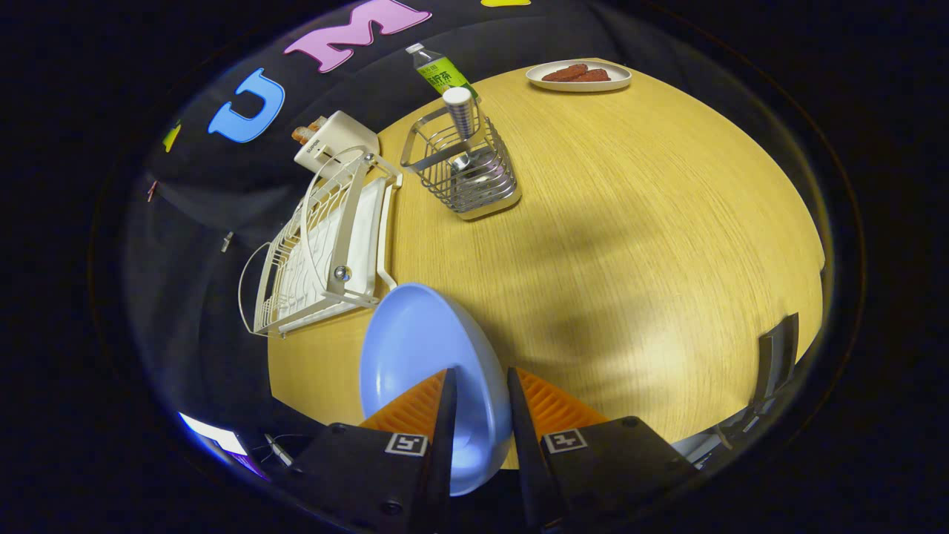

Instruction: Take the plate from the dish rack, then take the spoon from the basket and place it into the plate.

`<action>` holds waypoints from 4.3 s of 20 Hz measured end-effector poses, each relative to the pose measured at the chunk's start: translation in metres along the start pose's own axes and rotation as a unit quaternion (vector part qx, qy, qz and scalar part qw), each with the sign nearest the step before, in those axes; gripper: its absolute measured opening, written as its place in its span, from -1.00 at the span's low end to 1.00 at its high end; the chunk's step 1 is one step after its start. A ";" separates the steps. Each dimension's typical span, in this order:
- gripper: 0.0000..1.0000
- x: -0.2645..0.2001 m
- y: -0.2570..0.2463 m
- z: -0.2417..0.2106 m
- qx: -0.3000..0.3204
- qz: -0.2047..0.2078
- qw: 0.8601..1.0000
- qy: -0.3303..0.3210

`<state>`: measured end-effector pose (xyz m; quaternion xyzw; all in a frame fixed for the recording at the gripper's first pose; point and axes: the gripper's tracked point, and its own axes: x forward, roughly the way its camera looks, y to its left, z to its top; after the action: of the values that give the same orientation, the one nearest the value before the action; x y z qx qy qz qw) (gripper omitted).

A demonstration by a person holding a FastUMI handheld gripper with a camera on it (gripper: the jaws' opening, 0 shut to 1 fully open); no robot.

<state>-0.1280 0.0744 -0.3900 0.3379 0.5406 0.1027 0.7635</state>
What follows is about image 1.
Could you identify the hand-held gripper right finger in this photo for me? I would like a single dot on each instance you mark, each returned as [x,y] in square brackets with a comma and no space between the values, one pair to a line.
[523,445]

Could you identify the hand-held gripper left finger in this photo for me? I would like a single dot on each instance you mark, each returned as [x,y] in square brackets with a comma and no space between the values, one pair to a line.
[443,445]

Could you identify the blue plate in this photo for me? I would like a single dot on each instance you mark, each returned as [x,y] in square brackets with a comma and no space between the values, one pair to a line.
[422,348]

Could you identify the metal spoon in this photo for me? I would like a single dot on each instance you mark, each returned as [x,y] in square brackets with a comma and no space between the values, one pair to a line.
[460,111]

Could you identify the white oval dish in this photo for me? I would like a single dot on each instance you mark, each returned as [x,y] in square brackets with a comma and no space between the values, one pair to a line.
[578,85]

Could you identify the lit monitor screen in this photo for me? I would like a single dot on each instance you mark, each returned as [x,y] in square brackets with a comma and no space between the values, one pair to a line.
[215,436]

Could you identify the dark chair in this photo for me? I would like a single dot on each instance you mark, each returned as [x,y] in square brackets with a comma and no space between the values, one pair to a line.
[775,363]

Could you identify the white toaster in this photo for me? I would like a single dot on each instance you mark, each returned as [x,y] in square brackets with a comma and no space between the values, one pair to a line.
[337,141]

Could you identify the black backdrop cloth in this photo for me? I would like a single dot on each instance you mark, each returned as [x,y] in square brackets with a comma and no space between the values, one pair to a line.
[222,193]

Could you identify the toast slice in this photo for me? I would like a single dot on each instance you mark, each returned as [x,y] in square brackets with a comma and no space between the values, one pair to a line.
[301,135]
[319,122]

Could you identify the green label drink bottle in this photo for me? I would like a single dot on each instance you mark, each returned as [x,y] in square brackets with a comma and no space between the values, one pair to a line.
[441,74]

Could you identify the red-brown meat piece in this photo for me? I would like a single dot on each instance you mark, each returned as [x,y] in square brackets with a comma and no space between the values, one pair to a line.
[597,76]
[562,73]

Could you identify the orange cloth clip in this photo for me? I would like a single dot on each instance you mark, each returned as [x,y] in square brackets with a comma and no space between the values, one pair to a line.
[152,190]

